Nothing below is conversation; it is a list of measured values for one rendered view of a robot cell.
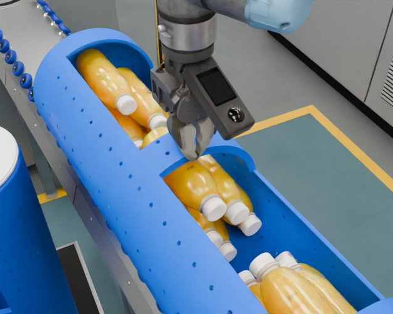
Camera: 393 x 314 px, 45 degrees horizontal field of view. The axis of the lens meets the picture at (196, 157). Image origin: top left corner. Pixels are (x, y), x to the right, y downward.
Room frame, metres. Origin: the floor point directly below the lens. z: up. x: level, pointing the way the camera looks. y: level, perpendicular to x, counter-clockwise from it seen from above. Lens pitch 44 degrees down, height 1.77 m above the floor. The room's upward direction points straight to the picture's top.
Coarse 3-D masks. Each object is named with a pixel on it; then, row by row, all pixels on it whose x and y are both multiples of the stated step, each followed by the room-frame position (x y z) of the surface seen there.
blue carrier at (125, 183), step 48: (96, 48) 0.96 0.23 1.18; (48, 96) 0.81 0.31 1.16; (96, 96) 0.73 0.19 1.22; (96, 144) 0.63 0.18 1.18; (96, 192) 0.57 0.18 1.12; (144, 192) 0.50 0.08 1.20; (144, 240) 0.44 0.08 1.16; (192, 240) 0.40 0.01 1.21; (240, 240) 0.56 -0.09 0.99; (288, 240) 0.52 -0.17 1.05; (192, 288) 0.34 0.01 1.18; (240, 288) 0.32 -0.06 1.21; (336, 288) 0.42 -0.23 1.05
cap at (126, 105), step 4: (124, 96) 0.78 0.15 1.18; (128, 96) 0.79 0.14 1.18; (120, 100) 0.77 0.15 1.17; (124, 100) 0.77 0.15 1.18; (128, 100) 0.77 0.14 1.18; (132, 100) 0.78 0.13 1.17; (120, 104) 0.77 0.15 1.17; (124, 104) 0.77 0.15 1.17; (128, 104) 0.77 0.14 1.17; (132, 104) 0.78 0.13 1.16; (136, 104) 0.78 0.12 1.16; (120, 108) 0.76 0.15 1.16; (124, 108) 0.77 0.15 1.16; (128, 108) 0.77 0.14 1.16; (132, 108) 0.78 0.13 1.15; (120, 112) 0.76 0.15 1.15; (124, 112) 0.77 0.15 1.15; (128, 112) 0.77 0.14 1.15; (132, 112) 0.77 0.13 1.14
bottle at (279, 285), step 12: (276, 264) 0.39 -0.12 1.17; (264, 276) 0.37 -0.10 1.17; (276, 276) 0.36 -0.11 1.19; (288, 276) 0.36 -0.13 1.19; (300, 276) 0.36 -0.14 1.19; (264, 288) 0.35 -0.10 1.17; (276, 288) 0.34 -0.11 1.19; (288, 288) 0.34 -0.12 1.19; (300, 288) 0.34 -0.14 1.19; (312, 288) 0.34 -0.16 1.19; (264, 300) 0.34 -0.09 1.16; (276, 300) 0.33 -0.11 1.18; (288, 300) 0.32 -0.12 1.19; (300, 300) 0.32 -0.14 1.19; (312, 300) 0.32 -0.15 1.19; (324, 300) 0.32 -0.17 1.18; (276, 312) 0.31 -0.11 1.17; (288, 312) 0.31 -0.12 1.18; (300, 312) 0.30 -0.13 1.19; (312, 312) 0.30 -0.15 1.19; (324, 312) 0.30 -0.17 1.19; (336, 312) 0.31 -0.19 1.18
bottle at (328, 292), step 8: (304, 272) 0.40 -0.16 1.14; (312, 272) 0.40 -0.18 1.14; (312, 280) 0.38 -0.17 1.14; (320, 280) 0.38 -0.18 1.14; (320, 288) 0.36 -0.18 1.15; (328, 288) 0.37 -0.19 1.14; (328, 296) 0.35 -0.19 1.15; (336, 296) 0.35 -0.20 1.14; (336, 304) 0.34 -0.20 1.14; (344, 304) 0.34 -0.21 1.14; (344, 312) 0.33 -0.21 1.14; (352, 312) 0.33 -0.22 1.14
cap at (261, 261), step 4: (260, 256) 0.40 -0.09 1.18; (264, 256) 0.40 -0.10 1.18; (268, 256) 0.40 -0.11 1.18; (256, 260) 0.39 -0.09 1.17; (260, 260) 0.39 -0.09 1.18; (264, 260) 0.39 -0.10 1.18; (268, 260) 0.39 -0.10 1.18; (272, 260) 0.39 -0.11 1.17; (252, 264) 0.39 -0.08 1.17; (256, 264) 0.39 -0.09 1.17; (260, 264) 0.39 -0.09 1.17; (264, 264) 0.39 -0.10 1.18; (252, 268) 0.39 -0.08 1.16; (256, 268) 0.38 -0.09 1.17; (260, 268) 0.38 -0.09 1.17; (252, 272) 0.38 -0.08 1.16; (256, 272) 0.38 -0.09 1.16; (256, 276) 0.38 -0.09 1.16
